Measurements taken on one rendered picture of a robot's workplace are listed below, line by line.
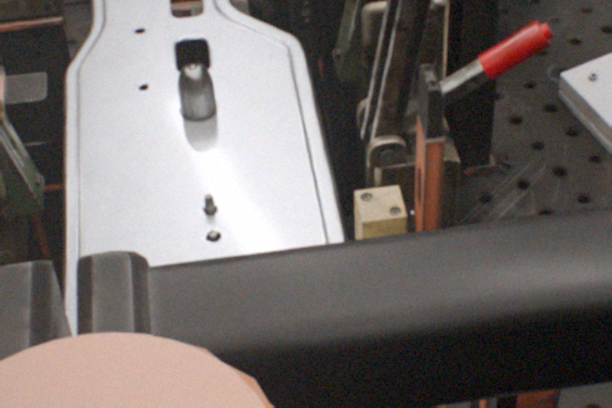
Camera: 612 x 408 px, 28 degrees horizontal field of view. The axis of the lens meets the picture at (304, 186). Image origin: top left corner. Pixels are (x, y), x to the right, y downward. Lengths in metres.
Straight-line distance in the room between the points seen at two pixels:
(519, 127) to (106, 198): 0.65
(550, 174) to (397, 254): 1.24
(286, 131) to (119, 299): 0.85
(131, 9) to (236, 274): 1.00
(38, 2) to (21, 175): 0.35
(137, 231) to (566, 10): 0.87
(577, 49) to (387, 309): 1.44
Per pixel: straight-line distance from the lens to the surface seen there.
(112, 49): 1.16
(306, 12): 1.25
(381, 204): 0.89
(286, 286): 0.20
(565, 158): 1.47
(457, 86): 0.92
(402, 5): 0.85
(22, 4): 1.32
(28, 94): 1.14
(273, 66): 1.11
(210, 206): 0.98
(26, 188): 1.02
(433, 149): 0.81
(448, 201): 0.98
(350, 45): 1.09
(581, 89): 1.51
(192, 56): 1.25
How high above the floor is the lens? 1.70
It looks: 45 degrees down
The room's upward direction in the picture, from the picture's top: 3 degrees counter-clockwise
